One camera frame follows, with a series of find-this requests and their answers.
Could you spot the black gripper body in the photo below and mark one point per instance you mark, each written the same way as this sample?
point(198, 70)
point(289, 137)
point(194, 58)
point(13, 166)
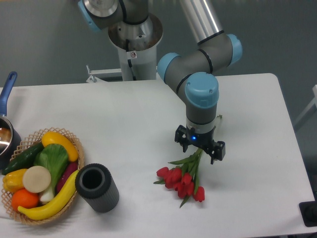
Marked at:
point(204, 141)

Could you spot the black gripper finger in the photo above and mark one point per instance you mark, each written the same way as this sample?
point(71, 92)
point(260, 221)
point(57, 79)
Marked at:
point(216, 151)
point(181, 137)

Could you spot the red tulip bouquet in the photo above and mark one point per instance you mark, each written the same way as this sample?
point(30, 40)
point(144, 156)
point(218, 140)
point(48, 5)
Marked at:
point(184, 177)

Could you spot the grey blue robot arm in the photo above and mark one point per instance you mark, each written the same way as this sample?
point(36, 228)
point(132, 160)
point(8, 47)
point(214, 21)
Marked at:
point(190, 77)

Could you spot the dark grey ribbed vase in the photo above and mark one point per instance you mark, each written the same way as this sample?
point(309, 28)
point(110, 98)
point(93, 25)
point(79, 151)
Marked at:
point(96, 186)

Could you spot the black device at edge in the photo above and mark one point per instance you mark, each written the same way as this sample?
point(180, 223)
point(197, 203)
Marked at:
point(309, 213)

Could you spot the purple sweet potato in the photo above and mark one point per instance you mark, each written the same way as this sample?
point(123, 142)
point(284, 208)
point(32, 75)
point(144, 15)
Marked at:
point(71, 167)

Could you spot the green bok choy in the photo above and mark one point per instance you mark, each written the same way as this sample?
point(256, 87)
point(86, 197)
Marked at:
point(54, 158)

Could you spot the yellow squash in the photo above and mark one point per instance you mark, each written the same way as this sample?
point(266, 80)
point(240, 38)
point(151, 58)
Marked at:
point(52, 137)

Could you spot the woven wicker basket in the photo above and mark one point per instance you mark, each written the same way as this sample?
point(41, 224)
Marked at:
point(29, 141)

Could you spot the beige round slice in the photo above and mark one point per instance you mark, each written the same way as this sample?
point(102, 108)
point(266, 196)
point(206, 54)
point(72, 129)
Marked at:
point(36, 179)

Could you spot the yellow banana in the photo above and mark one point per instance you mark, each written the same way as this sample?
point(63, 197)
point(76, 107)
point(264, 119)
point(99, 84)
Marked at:
point(55, 205)

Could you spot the green cucumber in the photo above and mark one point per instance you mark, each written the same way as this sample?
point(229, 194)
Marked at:
point(24, 160)

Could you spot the orange fruit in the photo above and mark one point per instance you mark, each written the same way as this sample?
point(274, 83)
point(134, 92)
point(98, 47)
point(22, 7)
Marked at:
point(25, 199)

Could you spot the yellow bell pepper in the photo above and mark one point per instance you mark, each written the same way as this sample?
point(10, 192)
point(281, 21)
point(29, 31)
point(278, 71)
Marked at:
point(13, 181)

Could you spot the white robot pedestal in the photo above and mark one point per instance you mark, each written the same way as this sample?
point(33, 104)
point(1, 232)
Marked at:
point(137, 50)

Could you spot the white frame at right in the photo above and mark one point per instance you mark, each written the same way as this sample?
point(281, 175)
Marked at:
point(307, 112)

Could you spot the blue handled saucepan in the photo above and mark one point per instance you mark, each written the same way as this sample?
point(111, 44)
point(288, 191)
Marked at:
point(9, 137)

